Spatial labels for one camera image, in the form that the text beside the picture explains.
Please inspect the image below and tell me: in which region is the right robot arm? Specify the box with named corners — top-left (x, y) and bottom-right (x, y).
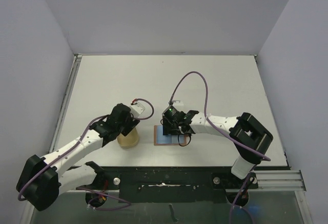
top-left (162, 105), bottom-right (273, 188)

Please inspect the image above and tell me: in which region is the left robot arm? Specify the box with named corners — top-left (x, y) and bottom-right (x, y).
top-left (16, 101), bottom-right (145, 211)

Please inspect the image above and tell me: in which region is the wooden card tray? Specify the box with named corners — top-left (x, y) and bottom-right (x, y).
top-left (117, 128), bottom-right (139, 149)

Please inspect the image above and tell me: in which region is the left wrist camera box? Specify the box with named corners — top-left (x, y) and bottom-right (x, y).
top-left (129, 101), bottom-right (145, 118)

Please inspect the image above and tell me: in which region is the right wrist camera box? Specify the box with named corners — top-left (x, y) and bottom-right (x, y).
top-left (172, 100), bottom-right (184, 108)

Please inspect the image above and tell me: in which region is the black right gripper cable loop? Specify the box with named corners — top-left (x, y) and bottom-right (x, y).
top-left (178, 131), bottom-right (193, 147)

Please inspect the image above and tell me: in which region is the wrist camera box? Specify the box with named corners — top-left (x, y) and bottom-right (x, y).
top-left (129, 101), bottom-right (145, 118)
top-left (172, 100), bottom-right (184, 108)

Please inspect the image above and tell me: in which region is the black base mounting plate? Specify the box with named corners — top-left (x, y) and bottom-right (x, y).
top-left (75, 167), bottom-right (258, 203)

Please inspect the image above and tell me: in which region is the tan leather card holder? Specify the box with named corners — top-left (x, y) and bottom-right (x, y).
top-left (153, 125), bottom-right (189, 147)

